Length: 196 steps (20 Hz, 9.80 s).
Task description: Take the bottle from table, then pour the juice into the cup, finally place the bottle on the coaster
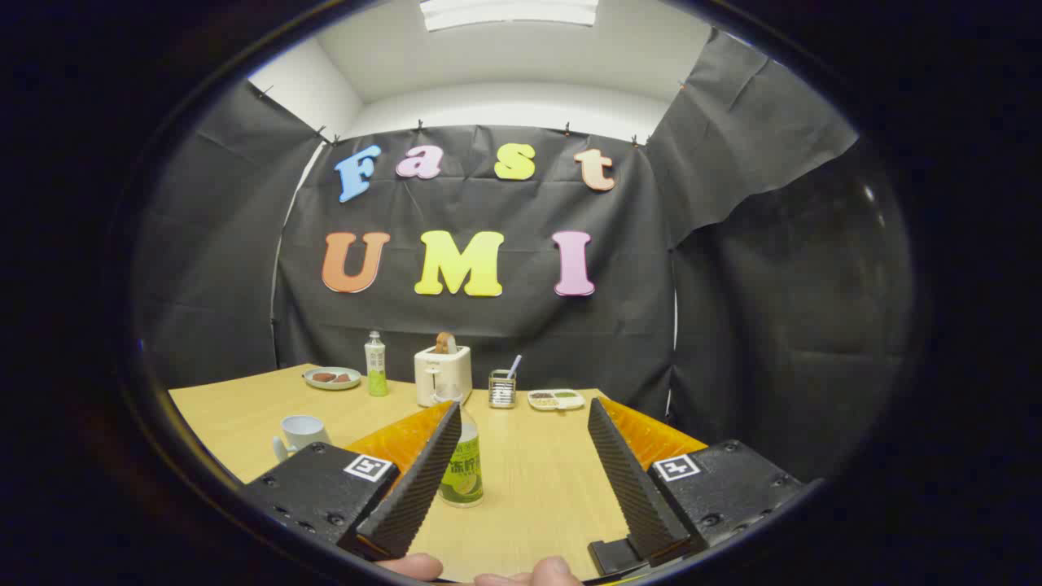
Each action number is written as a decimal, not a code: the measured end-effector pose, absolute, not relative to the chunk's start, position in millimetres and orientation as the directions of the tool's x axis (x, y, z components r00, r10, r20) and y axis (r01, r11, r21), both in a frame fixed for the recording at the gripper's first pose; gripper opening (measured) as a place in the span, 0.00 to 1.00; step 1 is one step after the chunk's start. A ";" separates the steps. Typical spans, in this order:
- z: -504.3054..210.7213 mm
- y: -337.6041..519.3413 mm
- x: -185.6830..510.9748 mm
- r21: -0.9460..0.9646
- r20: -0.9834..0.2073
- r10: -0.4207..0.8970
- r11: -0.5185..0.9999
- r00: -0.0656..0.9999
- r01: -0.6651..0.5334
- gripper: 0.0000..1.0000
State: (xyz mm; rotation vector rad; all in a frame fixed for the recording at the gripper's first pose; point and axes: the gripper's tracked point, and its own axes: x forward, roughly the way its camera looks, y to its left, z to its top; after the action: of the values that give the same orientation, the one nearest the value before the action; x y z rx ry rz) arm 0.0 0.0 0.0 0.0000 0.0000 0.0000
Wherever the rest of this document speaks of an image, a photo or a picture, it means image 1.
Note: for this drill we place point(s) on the divided white condiment dish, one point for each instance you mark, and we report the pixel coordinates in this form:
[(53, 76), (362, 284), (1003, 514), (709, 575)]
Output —
[(556, 400)]

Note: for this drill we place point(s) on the white toaster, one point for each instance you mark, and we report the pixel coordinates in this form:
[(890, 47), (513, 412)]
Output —
[(444, 378)]

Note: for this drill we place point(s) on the white cup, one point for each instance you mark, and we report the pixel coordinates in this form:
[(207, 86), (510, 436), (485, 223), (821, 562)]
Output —
[(303, 430)]

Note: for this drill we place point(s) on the wooden table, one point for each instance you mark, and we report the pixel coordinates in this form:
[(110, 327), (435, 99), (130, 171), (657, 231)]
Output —
[(537, 488)]

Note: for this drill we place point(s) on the ceiling light panel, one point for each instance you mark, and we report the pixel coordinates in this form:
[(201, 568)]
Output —
[(509, 12)]

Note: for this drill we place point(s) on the slim green drink bottle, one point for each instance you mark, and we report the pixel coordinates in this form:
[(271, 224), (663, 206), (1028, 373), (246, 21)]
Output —
[(376, 366)]

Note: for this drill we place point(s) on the white straw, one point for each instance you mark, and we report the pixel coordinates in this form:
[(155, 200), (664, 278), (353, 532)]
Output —
[(514, 365)]

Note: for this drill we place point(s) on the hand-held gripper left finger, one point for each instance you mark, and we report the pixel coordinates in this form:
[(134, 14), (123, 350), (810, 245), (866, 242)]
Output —
[(423, 488)]

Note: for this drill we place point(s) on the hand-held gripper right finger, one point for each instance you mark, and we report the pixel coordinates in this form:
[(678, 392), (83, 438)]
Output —
[(631, 480)]

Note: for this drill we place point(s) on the black backdrop cloth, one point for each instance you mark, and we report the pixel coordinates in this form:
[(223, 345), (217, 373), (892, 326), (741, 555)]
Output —
[(488, 325)]

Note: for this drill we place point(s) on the brown toast slice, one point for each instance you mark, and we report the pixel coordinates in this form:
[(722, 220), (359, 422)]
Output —
[(444, 342)]

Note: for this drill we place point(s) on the green label juice bottle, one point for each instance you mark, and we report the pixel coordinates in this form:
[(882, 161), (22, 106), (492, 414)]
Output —
[(466, 480)]

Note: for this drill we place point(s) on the grey plate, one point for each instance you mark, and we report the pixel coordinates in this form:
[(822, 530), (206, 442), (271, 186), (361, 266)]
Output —
[(352, 377)]

